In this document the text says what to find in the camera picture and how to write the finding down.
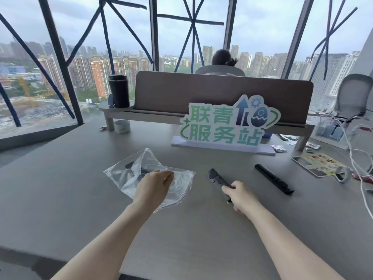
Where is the brown desk divider panel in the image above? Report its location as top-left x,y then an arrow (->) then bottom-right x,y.
134,71 -> 315,127

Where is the green and white cutout sign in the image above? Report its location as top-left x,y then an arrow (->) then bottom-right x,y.
180,94 -> 281,147

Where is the red snack packet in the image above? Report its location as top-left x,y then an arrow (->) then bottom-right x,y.
351,173 -> 373,183

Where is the clear plastic bag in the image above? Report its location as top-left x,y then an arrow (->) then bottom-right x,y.
103,148 -> 196,213

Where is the black remote control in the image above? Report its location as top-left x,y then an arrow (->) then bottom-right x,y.
207,168 -> 234,204

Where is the person's left forearm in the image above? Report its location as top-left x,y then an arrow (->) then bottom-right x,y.
49,201 -> 155,280

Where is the clear plastic organiser box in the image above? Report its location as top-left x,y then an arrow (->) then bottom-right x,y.
315,115 -> 351,151

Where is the grey tape roll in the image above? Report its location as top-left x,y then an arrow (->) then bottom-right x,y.
335,166 -> 353,184

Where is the white tape roll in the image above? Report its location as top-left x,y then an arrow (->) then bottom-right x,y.
114,120 -> 131,134

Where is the black folded stick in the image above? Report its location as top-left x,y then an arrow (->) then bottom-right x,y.
254,163 -> 295,196

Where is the colourful sticker sheet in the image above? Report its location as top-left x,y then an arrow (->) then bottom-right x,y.
292,153 -> 348,178

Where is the person's right forearm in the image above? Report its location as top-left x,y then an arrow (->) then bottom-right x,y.
247,199 -> 348,280

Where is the light wooden desk shelf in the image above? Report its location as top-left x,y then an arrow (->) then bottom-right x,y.
98,100 -> 316,152

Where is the black travel tumbler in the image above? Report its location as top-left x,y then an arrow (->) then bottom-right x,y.
108,74 -> 130,109

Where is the white sign base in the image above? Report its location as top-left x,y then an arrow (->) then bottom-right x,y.
171,136 -> 277,156

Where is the dark window frame post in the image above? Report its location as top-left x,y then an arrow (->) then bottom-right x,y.
149,0 -> 159,72
281,0 -> 316,80
223,0 -> 237,56
37,0 -> 85,126

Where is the person's left hand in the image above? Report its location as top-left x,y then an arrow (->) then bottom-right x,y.
132,170 -> 175,213

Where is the white mesh office chair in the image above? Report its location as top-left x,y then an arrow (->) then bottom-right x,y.
333,73 -> 373,120

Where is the person's right hand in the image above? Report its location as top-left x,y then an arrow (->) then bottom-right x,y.
221,181 -> 264,215

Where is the white cable bundle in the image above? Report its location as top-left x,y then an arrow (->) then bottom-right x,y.
331,119 -> 373,220

